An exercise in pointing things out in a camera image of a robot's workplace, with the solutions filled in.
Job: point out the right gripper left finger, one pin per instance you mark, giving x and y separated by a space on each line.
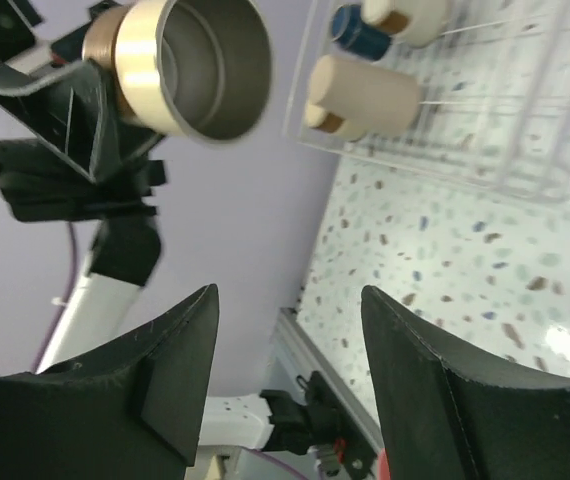
129 409

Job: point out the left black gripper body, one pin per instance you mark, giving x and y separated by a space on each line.
39 186

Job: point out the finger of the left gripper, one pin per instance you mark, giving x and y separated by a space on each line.
71 111

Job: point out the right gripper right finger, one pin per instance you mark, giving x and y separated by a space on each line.
450 410

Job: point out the blue cup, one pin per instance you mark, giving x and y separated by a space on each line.
351 34

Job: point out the beige tall cup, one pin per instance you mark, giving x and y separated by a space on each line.
382 101

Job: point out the steel cup with brown sleeve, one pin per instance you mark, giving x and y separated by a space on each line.
415 22

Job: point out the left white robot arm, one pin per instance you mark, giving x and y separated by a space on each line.
124 254

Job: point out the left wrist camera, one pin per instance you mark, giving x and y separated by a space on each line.
0 25

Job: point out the aluminium rail frame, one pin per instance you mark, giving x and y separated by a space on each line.
304 358

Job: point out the white wire dish rack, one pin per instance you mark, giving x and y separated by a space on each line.
495 98

